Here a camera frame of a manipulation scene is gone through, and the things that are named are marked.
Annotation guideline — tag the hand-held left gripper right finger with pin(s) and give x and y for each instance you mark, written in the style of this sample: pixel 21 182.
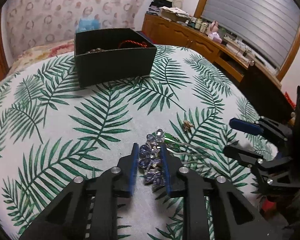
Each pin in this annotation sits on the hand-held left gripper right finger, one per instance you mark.
pixel 165 171

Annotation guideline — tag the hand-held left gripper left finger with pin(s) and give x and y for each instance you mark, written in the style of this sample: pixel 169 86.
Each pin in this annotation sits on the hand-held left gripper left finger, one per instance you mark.
pixel 133 171

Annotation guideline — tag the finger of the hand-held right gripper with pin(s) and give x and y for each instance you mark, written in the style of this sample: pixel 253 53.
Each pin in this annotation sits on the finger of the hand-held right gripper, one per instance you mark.
pixel 240 155
pixel 245 127

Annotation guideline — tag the blue crystal hair clip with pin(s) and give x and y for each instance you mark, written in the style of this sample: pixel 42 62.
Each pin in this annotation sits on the blue crystal hair clip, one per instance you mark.
pixel 150 160

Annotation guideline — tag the green jade hairpin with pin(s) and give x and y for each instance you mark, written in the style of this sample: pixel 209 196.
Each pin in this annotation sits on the green jade hairpin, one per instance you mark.
pixel 170 140

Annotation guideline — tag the small gold brooch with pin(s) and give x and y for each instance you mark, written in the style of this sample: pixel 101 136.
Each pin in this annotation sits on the small gold brooch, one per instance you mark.
pixel 188 125

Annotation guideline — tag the black square box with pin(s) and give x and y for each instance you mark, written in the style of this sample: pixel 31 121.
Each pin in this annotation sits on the black square box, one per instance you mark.
pixel 115 65

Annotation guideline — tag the black chair back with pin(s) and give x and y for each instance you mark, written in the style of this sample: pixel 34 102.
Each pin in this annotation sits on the black chair back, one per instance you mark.
pixel 265 95

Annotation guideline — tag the pink tissue box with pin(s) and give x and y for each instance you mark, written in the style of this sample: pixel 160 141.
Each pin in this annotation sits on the pink tissue box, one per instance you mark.
pixel 215 37

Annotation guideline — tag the long wooden cabinet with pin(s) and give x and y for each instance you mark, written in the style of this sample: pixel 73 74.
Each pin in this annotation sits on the long wooden cabinet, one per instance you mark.
pixel 190 40

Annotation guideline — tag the pink bottle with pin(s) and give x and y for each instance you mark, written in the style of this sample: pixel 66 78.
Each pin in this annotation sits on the pink bottle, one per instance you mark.
pixel 213 27

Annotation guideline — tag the grey window blind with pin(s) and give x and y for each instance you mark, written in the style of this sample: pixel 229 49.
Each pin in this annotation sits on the grey window blind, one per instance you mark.
pixel 252 17

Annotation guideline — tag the row of cosmetic bottles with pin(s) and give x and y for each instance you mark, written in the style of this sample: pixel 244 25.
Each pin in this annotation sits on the row of cosmetic bottles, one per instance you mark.
pixel 197 24

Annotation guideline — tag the flat cardboard box with paper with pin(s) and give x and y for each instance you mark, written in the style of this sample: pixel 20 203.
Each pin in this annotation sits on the flat cardboard box with paper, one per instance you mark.
pixel 175 13

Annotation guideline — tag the dark blue rug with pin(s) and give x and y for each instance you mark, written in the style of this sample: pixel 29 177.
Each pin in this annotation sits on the dark blue rug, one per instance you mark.
pixel 145 37

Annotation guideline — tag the pile of dark clothes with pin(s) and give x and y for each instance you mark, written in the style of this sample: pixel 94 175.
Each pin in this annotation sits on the pile of dark clothes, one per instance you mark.
pixel 158 5

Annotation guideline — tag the floral bedspread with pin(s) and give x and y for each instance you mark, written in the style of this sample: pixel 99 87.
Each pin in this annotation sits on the floral bedspread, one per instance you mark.
pixel 40 51

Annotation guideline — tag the blue plastic bag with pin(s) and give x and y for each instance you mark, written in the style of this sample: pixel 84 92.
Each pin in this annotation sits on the blue plastic bag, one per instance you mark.
pixel 88 25

